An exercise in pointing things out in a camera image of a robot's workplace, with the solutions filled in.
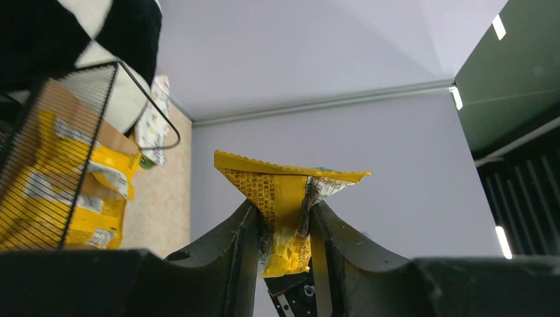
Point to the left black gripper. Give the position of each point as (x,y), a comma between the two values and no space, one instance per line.
(354,276)

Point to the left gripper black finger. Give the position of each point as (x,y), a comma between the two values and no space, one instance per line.
(215,275)

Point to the yellow candy bag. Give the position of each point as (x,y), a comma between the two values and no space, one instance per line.
(108,158)
(52,215)
(284,195)

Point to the yellow peanut M&M bag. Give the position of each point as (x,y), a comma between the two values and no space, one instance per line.
(31,149)

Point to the yellow candy bag back side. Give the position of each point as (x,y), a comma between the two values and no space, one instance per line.
(52,215)

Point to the patterned white cloth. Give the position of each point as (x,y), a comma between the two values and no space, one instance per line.
(152,128)

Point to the black white checkered pillow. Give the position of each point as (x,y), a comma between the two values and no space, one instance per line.
(49,37)

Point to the black wire shelf wooden top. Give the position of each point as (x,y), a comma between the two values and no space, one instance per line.
(80,98)

